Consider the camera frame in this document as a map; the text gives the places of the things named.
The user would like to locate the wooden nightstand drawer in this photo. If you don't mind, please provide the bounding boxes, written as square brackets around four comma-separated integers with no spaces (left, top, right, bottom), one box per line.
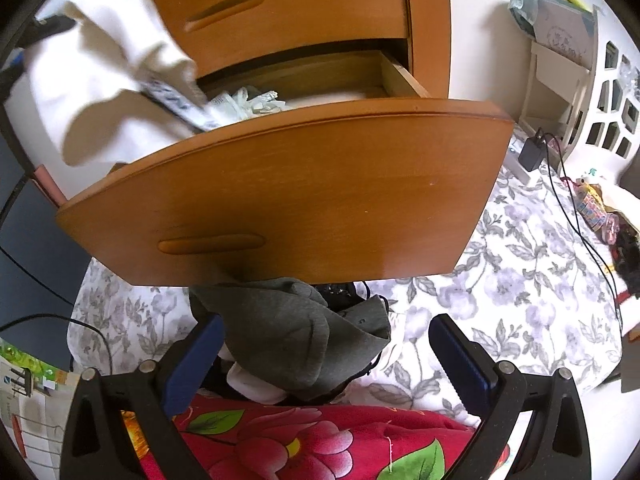
[150,0,411,83]
[55,50,516,291]

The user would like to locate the white garment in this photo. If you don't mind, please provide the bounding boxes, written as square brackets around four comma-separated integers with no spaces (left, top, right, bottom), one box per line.
[25,0,218,168]

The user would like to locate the black fuzzy item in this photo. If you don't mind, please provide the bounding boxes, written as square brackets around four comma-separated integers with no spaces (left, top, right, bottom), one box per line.
[612,232,640,296]

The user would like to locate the black cable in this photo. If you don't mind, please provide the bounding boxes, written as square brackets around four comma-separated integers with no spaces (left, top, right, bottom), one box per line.
[542,132,623,331]
[0,247,113,376]

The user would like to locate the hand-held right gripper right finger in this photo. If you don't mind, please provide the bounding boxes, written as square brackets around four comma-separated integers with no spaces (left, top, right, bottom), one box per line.
[429,313,593,480]

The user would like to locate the colourful paper packets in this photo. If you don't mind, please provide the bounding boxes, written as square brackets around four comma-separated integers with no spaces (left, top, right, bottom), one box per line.
[0,340,81,461]

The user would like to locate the pink board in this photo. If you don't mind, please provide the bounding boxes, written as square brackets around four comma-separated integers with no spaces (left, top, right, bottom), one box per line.
[32,167,66,206]

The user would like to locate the pink hair accessory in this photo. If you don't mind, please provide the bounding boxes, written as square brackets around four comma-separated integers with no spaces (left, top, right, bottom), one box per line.
[602,215,624,247]

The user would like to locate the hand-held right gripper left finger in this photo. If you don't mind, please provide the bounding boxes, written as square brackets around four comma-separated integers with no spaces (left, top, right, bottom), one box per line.
[60,311,226,480]

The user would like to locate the red printed blanket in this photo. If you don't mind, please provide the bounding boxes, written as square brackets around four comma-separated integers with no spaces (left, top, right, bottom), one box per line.
[120,392,511,480]

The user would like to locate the white ribbed cloth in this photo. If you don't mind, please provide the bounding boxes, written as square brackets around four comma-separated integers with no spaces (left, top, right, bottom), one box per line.
[227,365,291,406]

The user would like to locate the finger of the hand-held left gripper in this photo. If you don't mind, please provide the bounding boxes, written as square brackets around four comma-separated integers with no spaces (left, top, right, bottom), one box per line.
[0,50,26,106]
[22,14,76,48]

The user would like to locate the black lace garment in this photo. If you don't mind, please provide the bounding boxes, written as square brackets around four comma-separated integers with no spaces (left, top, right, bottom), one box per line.
[320,282,392,323]

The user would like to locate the grey garment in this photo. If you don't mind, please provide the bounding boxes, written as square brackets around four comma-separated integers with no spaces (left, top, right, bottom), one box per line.
[189,277,392,403]

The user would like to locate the teal plastic bag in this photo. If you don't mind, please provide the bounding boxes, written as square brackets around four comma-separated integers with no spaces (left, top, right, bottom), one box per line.
[507,0,543,31]

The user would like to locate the black power adapter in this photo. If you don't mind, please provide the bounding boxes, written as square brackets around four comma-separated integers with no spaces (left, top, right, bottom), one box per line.
[517,135,546,172]

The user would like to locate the white power strip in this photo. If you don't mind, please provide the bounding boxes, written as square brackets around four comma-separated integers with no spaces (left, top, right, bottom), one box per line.
[507,150,531,186]

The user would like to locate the white slatted rack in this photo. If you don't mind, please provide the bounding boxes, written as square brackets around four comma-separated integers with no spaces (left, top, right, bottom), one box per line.
[517,5,640,161]

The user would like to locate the floral quilt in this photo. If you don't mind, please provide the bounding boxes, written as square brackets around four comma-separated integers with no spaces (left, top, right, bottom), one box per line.
[70,150,626,431]

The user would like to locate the pale green lace cloth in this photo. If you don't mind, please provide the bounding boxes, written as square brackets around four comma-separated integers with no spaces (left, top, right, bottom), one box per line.
[207,87,286,121]

